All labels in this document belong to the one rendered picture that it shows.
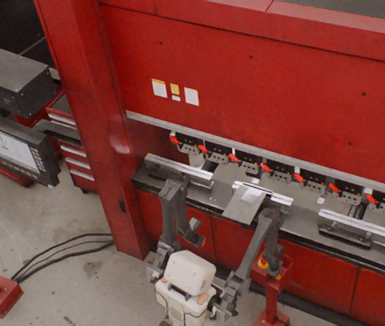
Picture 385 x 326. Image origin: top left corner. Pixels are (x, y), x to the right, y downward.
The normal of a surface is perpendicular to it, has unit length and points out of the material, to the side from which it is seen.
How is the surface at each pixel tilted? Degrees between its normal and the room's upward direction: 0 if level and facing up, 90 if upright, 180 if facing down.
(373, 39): 90
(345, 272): 90
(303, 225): 0
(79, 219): 0
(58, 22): 90
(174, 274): 48
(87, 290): 0
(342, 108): 90
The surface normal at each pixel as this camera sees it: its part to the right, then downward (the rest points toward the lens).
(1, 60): -0.10, -0.69
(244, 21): -0.46, 0.67
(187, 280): -0.50, 0.00
